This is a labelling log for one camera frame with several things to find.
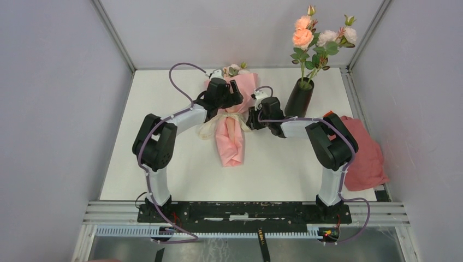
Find pink paper bouquet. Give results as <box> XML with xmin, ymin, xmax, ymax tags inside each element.
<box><xmin>212</xmin><ymin>63</ymin><xmax>258</xmax><ymax>167</ymax></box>

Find cream printed ribbon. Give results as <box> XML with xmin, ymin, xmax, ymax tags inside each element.
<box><xmin>196</xmin><ymin>112</ymin><xmax>251</xmax><ymax>140</ymax></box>

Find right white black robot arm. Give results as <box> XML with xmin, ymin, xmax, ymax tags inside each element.
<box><xmin>247</xmin><ymin>94</ymin><xmax>359</xmax><ymax>223</ymax></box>

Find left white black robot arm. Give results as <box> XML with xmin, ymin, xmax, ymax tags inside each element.
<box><xmin>132</xmin><ymin>78</ymin><xmax>244</xmax><ymax>223</ymax></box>

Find black cylindrical vase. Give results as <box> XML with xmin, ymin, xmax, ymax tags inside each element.
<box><xmin>284</xmin><ymin>77</ymin><xmax>314</xmax><ymax>117</ymax></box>

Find orange paper piece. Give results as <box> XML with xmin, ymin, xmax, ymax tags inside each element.
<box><xmin>323</xmin><ymin>111</ymin><xmax>334</xmax><ymax>118</ymax></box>

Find peach white artificial roses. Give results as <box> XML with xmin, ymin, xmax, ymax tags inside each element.
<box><xmin>290</xmin><ymin>5</ymin><xmax>358</xmax><ymax>90</ymax></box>

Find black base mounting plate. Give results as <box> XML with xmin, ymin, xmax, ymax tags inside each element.
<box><xmin>136</xmin><ymin>201</ymin><xmax>352</xmax><ymax>234</ymax></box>

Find pink crumpled cloth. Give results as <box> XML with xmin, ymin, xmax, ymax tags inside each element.
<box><xmin>340</xmin><ymin>116</ymin><xmax>389</xmax><ymax>192</ymax></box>

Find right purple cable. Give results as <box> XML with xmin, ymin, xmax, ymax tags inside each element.
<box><xmin>254</xmin><ymin>85</ymin><xmax>371</xmax><ymax>246</ymax></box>

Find purple cable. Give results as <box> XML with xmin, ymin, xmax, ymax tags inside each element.
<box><xmin>135</xmin><ymin>62</ymin><xmax>214</xmax><ymax>245</ymax></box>
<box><xmin>254</xmin><ymin>85</ymin><xmax>371</xmax><ymax>246</ymax></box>

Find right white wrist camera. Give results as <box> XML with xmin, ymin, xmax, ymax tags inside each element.
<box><xmin>252</xmin><ymin>90</ymin><xmax>270</xmax><ymax>111</ymax></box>

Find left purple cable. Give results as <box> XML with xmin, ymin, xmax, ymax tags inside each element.
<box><xmin>135</xmin><ymin>62</ymin><xmax>214</xmax><ymax>245</ymax></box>

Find black printed strap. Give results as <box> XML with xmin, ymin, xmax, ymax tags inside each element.
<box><xmin>257</xmin><ymin>228</ymin><xmax>271</xmax><ymax>262</ymax></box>

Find white slotted cable duct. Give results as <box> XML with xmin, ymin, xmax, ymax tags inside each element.
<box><xmin>94</xmin><ymin>224</ymin><xmax>323</xmax><ymax>240</ymax></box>

